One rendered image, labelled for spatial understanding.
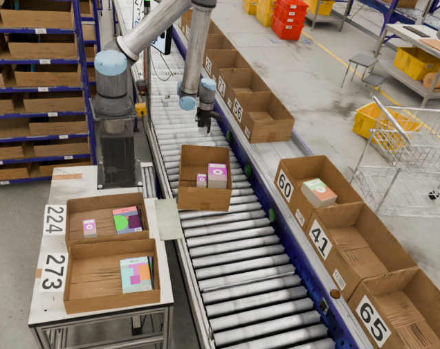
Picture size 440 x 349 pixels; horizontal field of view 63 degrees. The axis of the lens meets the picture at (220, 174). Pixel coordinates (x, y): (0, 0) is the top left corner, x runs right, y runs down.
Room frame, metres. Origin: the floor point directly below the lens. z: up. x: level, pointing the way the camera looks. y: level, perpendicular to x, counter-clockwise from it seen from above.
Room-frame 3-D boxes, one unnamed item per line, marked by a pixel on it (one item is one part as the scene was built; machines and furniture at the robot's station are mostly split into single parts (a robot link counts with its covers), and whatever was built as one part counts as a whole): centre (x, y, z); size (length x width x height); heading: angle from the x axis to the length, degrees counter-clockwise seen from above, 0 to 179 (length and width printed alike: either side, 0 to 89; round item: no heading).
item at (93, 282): (0.93, 0.40, 0.80); 0.38 x 0.28 x 0.10; 108
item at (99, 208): (1.22, 0.53, 0.80); 0.38 x 0.28 x 0.10; 112
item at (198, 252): (1.25, -0.13, 0.72); 0.52 x 0.05 x 0.05; 112
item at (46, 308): (1.24, 0.56, 0.74); 1.00 x 0.58 x 0.03; 19
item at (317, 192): (1.54, -0.55, 0.92); 0.16 x 0.11 x 0.07; 33
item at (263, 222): (1.37, -0.08, 0.72); 0.52 x 0.05 x 0.05; 112
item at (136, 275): (0.95, 0.30, 0.78); 0.19 x 0.14 x 0.02; 21
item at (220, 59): (2.96, 0.07, 0.96); 0.39 x 0.29 x 0.17; 22
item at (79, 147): (2.40, 1.33, 0.39); 0.40 x 0.30 x 0.10; 112
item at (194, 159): (1.64, 0.09, 0.83); 0.39 x 0.29 x 0.17; 7
